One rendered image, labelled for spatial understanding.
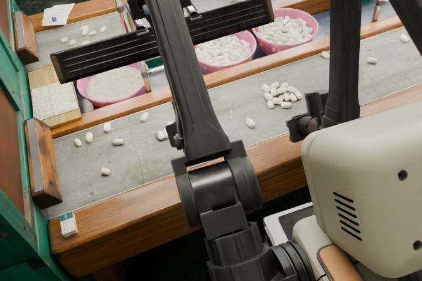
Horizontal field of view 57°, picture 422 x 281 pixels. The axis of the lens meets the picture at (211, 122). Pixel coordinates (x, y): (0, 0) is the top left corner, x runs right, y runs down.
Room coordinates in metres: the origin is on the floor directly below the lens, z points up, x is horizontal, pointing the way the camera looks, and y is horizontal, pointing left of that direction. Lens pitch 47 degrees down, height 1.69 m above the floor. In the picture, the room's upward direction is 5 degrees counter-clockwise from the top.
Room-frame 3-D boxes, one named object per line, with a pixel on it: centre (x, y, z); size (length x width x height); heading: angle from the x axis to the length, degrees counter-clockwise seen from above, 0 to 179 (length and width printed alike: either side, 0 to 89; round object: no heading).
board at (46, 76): (1.05, 0.55, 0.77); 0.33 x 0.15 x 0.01; 19
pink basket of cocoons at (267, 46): (1.35, -0.34, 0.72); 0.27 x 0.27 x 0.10
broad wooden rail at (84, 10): (1.83, -0.05, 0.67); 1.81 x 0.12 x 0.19; 109
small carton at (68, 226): (0.52, 0.40, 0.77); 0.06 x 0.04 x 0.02; 19
